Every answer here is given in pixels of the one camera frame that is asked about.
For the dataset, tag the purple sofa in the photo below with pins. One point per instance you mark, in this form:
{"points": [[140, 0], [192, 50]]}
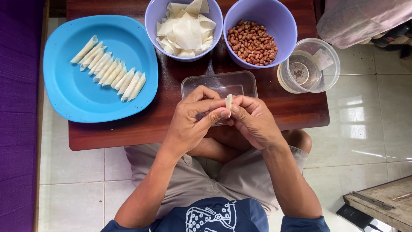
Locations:
{"points": [[17, 116]]}

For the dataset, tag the heap of brown peanuts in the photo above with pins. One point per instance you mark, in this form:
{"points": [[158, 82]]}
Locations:
{"points": [[252, 43]]}

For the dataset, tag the grey metal bar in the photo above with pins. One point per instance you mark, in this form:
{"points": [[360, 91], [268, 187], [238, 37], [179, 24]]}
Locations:
{"points": [[373, 200]]}

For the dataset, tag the row of rolled pastry wrappers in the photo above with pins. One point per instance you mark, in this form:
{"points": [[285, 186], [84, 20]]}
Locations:
{"points": [[109, 69]]}

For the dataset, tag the purple bowl with peanuts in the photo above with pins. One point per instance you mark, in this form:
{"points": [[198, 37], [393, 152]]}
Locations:
{"points": [[280, 19]]}

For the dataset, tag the single white pastry roll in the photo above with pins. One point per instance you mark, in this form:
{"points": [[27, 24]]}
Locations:
{"points": [[229, 103]]}

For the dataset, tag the beige shorts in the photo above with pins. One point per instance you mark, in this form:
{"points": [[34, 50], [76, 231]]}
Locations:
{"points": [[199, 183]]}

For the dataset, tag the blue plastic plate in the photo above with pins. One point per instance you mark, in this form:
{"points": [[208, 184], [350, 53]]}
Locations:
{"points": [[83, 96]]}

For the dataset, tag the worn wooden board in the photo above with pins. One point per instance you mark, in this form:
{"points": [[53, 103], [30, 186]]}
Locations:
{"points": [[392, 206]]}

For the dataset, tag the pink patterned cloth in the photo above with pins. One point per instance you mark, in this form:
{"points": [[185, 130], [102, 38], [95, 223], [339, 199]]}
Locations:
{"points": [[354, 19]]}

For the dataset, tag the person's left hand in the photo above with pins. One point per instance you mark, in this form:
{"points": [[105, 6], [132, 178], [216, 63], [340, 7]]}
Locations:
{"points": [[185, 125]]}

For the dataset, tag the pile of flat pastry sheets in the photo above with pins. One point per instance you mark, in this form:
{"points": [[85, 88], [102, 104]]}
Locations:
{"points": [[186, 32]]}

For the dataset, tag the black flat object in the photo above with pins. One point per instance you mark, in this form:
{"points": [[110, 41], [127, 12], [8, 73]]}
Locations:
{"points": [[354, 216]]}

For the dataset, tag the clear round water container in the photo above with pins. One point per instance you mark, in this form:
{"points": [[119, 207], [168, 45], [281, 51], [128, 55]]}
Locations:
{"points": [[305, 69]]}

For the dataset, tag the person's right hand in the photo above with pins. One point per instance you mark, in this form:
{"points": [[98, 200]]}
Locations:
{"points": [[257, 125]]}

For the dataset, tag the purple bowl with wrappers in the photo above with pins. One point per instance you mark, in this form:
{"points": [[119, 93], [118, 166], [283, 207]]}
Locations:
{"points": [[151, 19]]}

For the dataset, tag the navy printed shirt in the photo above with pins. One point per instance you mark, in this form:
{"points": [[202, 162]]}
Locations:
{"points": [[219, 216]]}

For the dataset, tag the person's crossed legs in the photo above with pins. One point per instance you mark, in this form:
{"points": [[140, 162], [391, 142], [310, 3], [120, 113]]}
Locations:
{"points": [[225, 141]]}

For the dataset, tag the clear rectangular plastic container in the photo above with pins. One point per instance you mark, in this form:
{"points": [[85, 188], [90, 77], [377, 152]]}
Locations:
{"points": [[222, 82]]}

